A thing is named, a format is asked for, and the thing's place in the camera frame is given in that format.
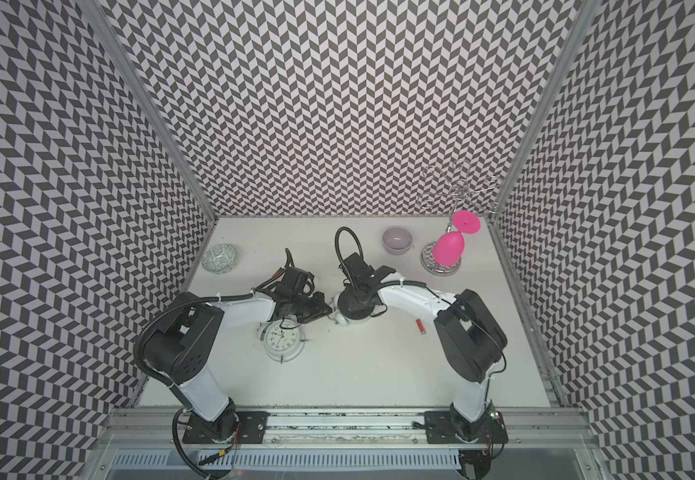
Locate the white alarm clock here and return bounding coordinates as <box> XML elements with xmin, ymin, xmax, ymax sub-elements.
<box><xmin>328</xmin><ymin>292</ymin><xmax>375</xmax><ymax>327</ymax></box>
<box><xmin>260</xmin><ymin>319</ymin><xmax>307</xmax><ymax>364</ymax></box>

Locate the red battery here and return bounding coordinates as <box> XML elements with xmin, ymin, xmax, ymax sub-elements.
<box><xmin>415</xmin><ymin>319</ymin><xmax>427</xmax><ymax>335</ymax></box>

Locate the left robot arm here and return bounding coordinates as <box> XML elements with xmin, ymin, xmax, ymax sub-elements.
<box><xmin>134</xmin><ymin>251</ymin><xmax>333</xmax><ymax>444</ymax></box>

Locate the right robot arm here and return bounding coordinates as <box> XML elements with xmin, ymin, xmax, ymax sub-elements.
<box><xmin>333</xmin><ymin>226</ymin><xmax>507</xmax><ymax>445</ymax></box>

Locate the lilac small bowl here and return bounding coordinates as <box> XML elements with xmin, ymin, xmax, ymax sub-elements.
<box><xmin>381</xmin><ymin>226</ymin><xmax>413</xmax><ymax>255</ymax></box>

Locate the green patterned glass dish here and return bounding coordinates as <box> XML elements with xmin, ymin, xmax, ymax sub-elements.
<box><xmin>201</xmin><ymin>244</ymin><xmax>239</xmax><ymax>275</ymax></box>

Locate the pink plastic wine glass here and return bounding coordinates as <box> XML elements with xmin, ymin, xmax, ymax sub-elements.
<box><xmin>431</xmin><ymin>210</ymin><xmax>481</xmax><ymax>267</ymax></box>

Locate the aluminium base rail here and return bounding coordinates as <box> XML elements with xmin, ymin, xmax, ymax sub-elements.
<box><xmin>100</xmin><ymin>407</ymin><xmax>595</xmax><ymax>451</ymax></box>

